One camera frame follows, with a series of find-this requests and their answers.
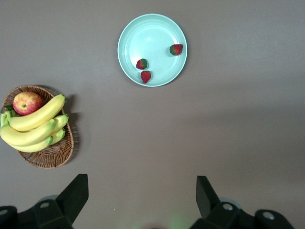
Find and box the brown wicker basket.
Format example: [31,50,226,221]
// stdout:
[1,84,75,169]

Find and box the red yellow apple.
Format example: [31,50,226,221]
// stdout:
[12,91,44,116]

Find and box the medium green-tipped banana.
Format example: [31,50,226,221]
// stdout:
[9,135,54,153]

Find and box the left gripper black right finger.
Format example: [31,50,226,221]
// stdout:
[190,175,295,229]

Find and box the red strawberry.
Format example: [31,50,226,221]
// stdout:
[140,70,152,84]
[135,58,149,70]
[169,43,184,56]

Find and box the light green plate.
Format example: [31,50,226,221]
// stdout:
[117,13,188,88]

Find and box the long yellow banana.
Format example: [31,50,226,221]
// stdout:
[5,94,66,132]
[0,113,57,147]

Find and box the short green-tipped banana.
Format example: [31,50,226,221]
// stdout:
[50,128,66,145]
[54,114,69,133]

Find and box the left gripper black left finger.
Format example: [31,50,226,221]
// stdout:
[0,173,90,229]

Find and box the brown table cloth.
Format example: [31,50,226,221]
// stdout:
[0,0,305,229]

